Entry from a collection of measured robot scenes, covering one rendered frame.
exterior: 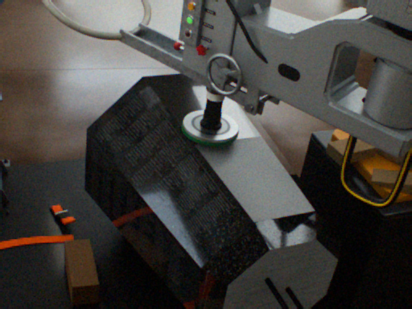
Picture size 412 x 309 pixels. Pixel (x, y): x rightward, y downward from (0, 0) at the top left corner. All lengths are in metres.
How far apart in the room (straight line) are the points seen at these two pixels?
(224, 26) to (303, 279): 0.93
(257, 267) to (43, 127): 2.22
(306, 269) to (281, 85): 0.66
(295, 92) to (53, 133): 2.21
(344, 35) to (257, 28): 0.31
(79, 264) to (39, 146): 1.15
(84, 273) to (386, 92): 1.58
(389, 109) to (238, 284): 0.76
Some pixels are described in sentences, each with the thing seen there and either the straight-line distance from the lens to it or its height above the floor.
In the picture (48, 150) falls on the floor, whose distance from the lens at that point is 3.88.
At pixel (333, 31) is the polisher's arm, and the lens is 1.98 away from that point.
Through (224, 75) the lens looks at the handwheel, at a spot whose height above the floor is 1.23.
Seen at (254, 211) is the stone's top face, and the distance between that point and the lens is 2.21.
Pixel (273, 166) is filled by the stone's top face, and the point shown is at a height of 0.85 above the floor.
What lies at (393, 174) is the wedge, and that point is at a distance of 2.69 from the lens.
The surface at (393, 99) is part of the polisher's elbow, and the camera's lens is 1.96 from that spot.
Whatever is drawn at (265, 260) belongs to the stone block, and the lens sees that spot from 2.19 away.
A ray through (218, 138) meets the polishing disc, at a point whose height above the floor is 0.91.
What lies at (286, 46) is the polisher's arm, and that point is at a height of 1.39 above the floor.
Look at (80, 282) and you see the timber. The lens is 2.88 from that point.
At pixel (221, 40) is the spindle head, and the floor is 1.31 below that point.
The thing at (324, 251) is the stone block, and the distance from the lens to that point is 2.32.
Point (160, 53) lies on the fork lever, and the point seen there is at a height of 1.13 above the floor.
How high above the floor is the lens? 2.21
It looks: 34 degrees down
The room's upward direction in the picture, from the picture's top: 9 degrees clockwise
